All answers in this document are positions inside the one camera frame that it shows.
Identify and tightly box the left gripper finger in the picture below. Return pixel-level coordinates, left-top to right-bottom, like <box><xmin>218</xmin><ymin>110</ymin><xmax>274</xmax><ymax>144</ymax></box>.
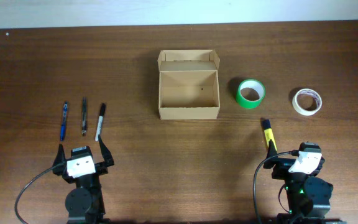
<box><xmin>98</xmin><ymin>134</ymin><xmax>114</xmax><ymax>167</ymax></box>
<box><xmin>53</xmin><ymin>144</ymin><xmax>66</xmax><ymax>166</ymax></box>

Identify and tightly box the yellow highlighter marker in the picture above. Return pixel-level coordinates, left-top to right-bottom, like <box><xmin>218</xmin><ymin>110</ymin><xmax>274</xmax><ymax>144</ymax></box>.
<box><xmin>262</xmin><ymin>119</ymin><xmax>277</xmax><ymax>152</ymax></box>

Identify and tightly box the blue pen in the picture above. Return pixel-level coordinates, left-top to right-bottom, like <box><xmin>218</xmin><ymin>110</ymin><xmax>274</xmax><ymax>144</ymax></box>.
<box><xmin>60</xmin><ymin>101</ymin><xmax>68</xmax><ymax>141</ymax></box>

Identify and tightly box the black and white marker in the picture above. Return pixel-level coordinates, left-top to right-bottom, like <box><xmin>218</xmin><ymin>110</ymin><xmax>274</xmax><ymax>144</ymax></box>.
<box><xmin>94</xmin><ymin>103</ymin><xmax>106</xmax><ymax>141</ymax></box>

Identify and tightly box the black pen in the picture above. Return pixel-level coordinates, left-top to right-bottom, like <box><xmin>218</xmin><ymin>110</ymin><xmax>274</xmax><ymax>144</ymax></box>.
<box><xmin>81</xmin><ymin>97</ymin><xmax>87</xmax><ymax>136</ymax></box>

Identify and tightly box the green tape roll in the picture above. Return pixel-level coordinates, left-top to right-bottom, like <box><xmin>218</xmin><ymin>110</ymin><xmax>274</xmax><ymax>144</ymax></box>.
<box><xmin>236</xmin><ymin>79</ymin><xmax>266</xmax><ymax>109</ymax></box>

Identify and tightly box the cardboard box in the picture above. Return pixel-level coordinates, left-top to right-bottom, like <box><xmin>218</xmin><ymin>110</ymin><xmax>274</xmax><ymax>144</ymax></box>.
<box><xmin>157</xmin><ymin>50</ymin><xmax>220</xmax><ymax>120</ymax></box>

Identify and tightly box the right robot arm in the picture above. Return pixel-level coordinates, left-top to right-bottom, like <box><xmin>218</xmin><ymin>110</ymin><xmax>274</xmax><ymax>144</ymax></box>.
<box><xmin>262</xmin><ymin>140</ymin><xmax>343</xmax><ymax>224</ymax></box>

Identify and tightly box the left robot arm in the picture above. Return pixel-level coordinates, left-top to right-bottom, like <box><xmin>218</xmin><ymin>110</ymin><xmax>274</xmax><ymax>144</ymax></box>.
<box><xmin>52</xmin><ymin>136</ymin><xmax>114</xmax><ymax>224</ymax></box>

